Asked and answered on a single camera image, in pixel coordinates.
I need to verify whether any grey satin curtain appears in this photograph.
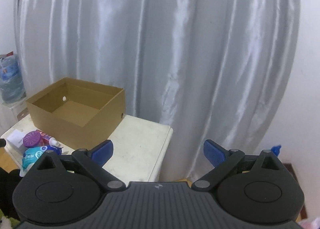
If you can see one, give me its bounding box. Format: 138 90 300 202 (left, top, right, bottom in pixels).
15 0 300 180

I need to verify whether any red toothpaste tube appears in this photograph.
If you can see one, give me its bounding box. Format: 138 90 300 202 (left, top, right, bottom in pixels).
36 130 61 147

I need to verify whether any large blue water jug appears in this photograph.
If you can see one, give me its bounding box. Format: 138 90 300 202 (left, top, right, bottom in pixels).
1 52 25 104

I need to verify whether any blue spray bottle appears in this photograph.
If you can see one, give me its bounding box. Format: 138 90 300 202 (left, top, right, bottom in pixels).
270 145 281 157

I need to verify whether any blue wet wipes pack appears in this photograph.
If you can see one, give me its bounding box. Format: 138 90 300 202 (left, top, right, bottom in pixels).
22 145 62 172

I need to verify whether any brown cardboard box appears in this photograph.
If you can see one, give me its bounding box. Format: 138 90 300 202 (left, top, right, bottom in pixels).
27 78 125 150

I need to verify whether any purple air freshener jar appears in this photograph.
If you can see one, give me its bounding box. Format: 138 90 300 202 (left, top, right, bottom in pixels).
23 131 43 148

